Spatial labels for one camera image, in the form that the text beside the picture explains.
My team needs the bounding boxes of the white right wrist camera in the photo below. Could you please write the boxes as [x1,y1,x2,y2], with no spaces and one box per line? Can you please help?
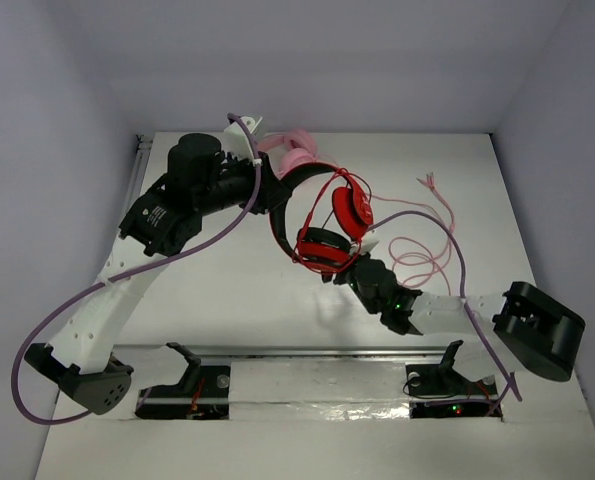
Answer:
[350,230,379,255]

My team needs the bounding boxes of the red black headphones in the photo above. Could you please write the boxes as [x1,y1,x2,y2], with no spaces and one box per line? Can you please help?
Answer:
[269,162,374,282]

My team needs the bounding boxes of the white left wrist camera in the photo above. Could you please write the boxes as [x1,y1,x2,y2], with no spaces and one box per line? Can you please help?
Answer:
[223,113,265,153]

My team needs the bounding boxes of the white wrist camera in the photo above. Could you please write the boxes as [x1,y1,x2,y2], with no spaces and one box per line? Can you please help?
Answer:
[350,230,379,255]
[223,113,265,153]

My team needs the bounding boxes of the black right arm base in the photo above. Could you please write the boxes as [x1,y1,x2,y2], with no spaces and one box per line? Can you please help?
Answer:
[402,340,503,419]

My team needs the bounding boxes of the silver foil tape strip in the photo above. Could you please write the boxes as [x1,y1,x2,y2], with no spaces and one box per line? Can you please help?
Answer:
[228,359,410,421]

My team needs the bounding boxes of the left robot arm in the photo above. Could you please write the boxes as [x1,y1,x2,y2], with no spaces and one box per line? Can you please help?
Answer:
[11,129,287,426]

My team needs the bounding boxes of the pink headphones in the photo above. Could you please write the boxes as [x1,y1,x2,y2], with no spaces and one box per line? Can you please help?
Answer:
[259,128,456,295]

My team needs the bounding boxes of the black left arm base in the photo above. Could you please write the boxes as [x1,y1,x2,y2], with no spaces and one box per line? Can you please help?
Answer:
[135,342,231,421]

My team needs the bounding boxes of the aluminium rail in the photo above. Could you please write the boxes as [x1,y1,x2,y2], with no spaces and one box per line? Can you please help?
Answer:
[116,342,451,359]

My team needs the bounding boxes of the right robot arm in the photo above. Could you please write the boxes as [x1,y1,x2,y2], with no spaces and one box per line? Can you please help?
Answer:
[332,254,585,393]

